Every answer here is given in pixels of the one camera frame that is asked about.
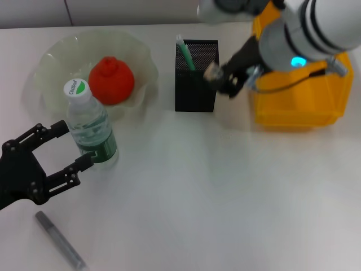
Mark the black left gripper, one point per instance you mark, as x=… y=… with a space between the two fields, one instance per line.
x=19 y=175

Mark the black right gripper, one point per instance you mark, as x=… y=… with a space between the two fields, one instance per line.
x=242 y=62

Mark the beige eraser with barcode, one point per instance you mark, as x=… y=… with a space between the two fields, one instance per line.
x=211 y=72

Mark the clear green-label water bottle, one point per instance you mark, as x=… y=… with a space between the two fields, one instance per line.
x=90 y=124

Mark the green and white pen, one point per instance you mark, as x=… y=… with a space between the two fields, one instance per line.
x=186 y=53

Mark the orange fruit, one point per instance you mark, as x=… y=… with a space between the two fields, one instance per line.
x=112 y=82

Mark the black mesh pen holder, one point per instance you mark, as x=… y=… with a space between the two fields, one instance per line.
x=194 y=93

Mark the grey marker pen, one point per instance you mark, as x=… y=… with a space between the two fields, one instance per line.
x=56 y=237

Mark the translucent green wavy fruit plate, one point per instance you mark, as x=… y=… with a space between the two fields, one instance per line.
x=62 y=56

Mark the yellow plastic storage bin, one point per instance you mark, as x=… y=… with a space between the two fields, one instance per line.
x=296 y=107

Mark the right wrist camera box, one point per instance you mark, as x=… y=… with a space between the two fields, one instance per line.
x=208 y=14

